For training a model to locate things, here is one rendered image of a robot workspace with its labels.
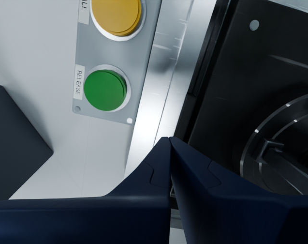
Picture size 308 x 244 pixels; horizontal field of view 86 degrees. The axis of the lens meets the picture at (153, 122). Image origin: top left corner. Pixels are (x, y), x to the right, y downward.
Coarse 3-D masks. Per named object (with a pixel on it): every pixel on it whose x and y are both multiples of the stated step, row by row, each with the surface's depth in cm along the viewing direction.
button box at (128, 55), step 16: (80, 0) 14; (144, 0) 14; (160, 0) 14; (80, 16) 14; (144, 16) 14; (80, 32) 15; (96, 32) 15; (144, 32) 15; (80, 48) 15; (96, 48) 15; (112, 48) 15; (128, 48) 15; (144, 48) 15; (80, 64) 16; (96, 64) 16; (112, 64) 16; (128, 64) 16; (144, 64) 16; (80, 80) 16; (128, 80) 16; (144, 80) 17; (80, 96) 17; (128, 96) 17; (80, 112) 18; (96, 112) 18; (112, 112) 18; (128, 112) 18
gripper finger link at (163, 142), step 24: (168, 144) 8; (144, 168) 6; (168, 168) 6; (120, 192) 4; (144, 192) 4; (168, 192) 4; (0, 216) 2; (24, 216) 2; (48, 216) 2; (72, 216) 2; (96, 216) 2; (120, 216) 2; (144, 216) 2; (168, 216) 2; (0, 240) 2; (24, 240) 2; (48, 240) 2; (72, 240) 2; (96, 240) 2; (120, 240) 2; (144, 240) 2; (168, 240) 2
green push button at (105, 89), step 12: (96, 72) 15; (108, 72) 15; (84, 84) 16; (96, 84) 15; (108, 84) 15; (120, 84) 15; (96, 96) 16; (108, 96) 16; (120, 96) 16; (108, 108) 16
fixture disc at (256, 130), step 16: (288, 96) 15; (304, 96) 14; (256, 112) 17; (272, 112) 15; (288, 112) 15; (304, 112) 15; (256, 128) 16; (272, 128) 15; (288, 128) 15; (304, 128) 15; (240, 144) 17; (256, 144) 16; (288, 144) 16; (304, 144) 16; (240, 160) 17; (240, 176) 18; (256, 176) 18; (272, 176) 17; (272, 192) 18; (288, 192) 18
